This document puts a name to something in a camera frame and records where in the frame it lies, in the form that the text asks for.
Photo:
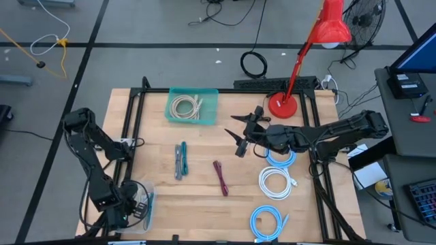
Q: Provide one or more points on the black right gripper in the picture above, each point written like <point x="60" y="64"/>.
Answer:
<point x="255" y="132"/>

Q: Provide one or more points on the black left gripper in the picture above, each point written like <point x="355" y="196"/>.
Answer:
<point x="127" y="207"/>

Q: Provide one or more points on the teal plastic bin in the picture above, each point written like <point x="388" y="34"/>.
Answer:
<point x="209" y="109"/>

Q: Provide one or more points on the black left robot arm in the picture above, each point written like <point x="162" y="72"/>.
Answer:
<point x="102" y="190"/>

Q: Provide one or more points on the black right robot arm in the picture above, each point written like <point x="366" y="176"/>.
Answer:
<point x="340" y="131"/>

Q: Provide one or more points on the clear plastic container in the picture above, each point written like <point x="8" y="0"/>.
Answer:
<point x="152" y="186"/>

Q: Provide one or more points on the black power strip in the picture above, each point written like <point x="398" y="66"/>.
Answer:
<point x="259" y="83"/>

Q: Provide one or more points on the black table clamp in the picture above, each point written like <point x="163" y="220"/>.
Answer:
<point x="175" y="239"/>

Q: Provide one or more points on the white paper sheet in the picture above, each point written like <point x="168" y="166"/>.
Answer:
<point x="359" y="151"/>
<point x="369" y="175"/>

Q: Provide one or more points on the red desk lamp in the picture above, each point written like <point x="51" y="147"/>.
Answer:
<point x="328" y="29"/>

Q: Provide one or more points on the yellow blue round object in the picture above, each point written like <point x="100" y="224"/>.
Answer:
<point x="384" y="188"/>

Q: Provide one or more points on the black floor fan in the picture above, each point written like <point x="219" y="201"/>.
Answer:
<point x="364" y="18"/>

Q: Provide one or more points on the black round floor plug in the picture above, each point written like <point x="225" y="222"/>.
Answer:
<point x="40" y="64"/>

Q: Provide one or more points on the grey metal furniture foot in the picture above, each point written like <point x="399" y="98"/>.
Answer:
<point x="15" y="80"/>
<point x="46" y="2"/>

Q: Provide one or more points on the black mini computer box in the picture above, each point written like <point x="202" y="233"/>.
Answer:
<point x="407" y="89"/>

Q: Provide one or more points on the grey desk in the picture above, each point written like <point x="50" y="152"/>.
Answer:
<point x="422" y="143"/>
<point x="408" y="166"/>

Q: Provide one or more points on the black pen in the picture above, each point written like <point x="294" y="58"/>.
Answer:
<point x="425" y="105"/>

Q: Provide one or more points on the black computer monitor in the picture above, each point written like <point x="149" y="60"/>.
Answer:
<point x="420" y="54"/>

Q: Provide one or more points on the black keyboard with coloured keys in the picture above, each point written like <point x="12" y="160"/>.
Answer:
<point x="425" y="200"/>

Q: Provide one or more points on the black aluminium table frame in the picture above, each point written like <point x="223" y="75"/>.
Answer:
<point x="245" y="91"/>

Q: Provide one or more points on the white wall charger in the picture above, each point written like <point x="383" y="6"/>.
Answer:
<point x="327" y="79"/>

